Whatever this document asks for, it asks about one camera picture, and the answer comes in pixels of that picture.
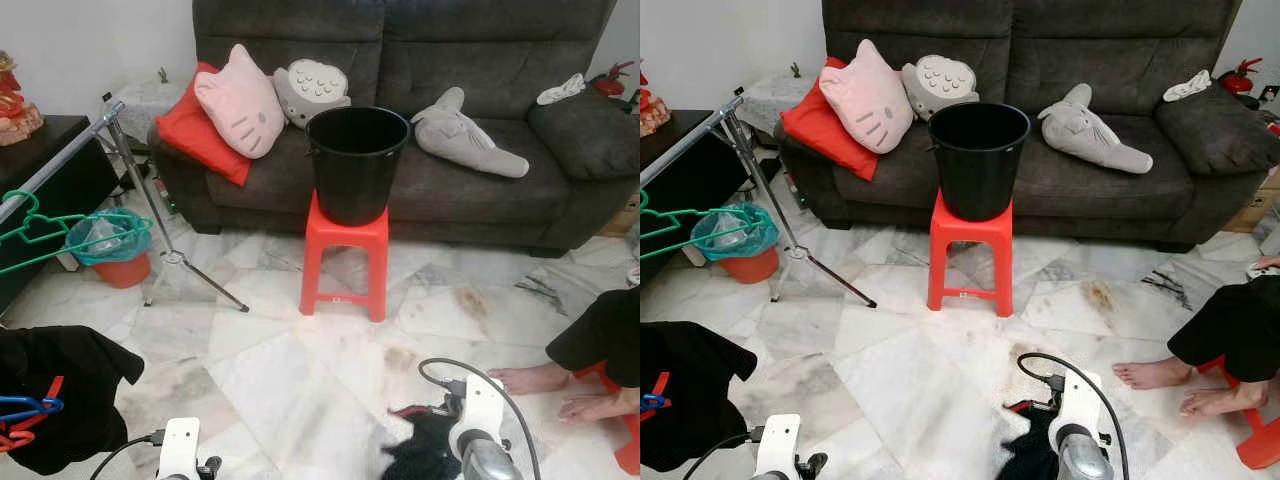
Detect green plastic hanger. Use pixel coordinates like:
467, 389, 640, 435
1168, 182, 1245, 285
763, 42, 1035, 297
0, 188, 151, 277
640, 190, 773, 263

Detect red plastic hanger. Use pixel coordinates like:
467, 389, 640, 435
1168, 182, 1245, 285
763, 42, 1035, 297
0, 420, 41, 453

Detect black shorts red trim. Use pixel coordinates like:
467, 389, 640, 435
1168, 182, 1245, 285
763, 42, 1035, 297
640, 320, 759, 473
0, 325, 146, 477

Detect seated person black clothes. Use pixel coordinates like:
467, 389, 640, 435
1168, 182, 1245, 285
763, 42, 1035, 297
1112, 255, 1280, 419
487, 288, 641, 423

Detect orange bin green bag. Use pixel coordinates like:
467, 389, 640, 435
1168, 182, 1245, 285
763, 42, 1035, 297
65, 208, 154, 291
690, 203, 781, 286

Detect black plastic bucket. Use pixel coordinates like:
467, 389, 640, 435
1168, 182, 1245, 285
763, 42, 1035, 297
305, 105, 412, 228
928, 102, 1032, 223

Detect grey long plush toy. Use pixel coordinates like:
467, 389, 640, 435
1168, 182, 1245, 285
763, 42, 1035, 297
1037, 83, 1154, 176
411, 87, 531, 180

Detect silver tripod rack stand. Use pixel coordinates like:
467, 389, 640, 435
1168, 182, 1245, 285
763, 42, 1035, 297
100, 100, 251, 314
718, 95, 879, 309

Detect brown cardboard box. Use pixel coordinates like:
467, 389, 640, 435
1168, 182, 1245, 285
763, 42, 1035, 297
1222, 168, 1280, 233

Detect black TV cabinet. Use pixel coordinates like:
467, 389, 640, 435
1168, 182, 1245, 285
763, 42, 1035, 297
640, 108, 746, 286
0, 115, 121, 313

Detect red cushion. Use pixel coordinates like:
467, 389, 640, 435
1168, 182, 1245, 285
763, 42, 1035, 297
780, 57, 881, 182
153, 62, 253, 187

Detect grey round plush cushion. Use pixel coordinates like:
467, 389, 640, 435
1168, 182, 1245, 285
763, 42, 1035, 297
900, 54, 981, 121
272, 58, 353, 129

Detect white crumpled cloth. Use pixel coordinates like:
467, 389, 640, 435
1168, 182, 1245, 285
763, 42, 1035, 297
1163, 70, 1213, 103
536, 73, 588, 107

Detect dark grey sofa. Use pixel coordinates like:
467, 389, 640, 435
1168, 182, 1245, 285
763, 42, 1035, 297
150, 0, 641, 259
780, 0, 1280, 253

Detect pink cat face cushion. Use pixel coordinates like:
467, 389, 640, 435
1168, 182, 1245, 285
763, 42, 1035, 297
193, 43, 288, 161
818, 38, 915, 155

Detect red figurine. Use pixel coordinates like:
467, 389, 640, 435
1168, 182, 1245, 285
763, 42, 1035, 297
640, 60, 673, 138
0, 50, 46, 148

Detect grey marble side table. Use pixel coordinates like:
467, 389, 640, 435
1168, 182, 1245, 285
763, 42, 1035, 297
735, 72, 816, 136
100, 78, 191, 146

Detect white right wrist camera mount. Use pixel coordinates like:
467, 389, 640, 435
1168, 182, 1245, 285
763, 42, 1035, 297
1048, 370, 1104, 456
448, 372, 506, 461

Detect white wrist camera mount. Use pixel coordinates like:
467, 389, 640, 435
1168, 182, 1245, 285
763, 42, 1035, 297
1048, 370, 1104, 456
448, 372, 506, 461
157, 417, 201, 480
752, 413, 801, 480

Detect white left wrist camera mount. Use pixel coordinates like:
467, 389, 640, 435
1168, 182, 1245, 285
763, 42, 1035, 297
157, 417, 201, 480
752, 413, 801, 480

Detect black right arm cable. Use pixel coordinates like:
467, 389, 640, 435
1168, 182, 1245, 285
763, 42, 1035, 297
1017, 352, 1131, 480
418, 358, 541, 480

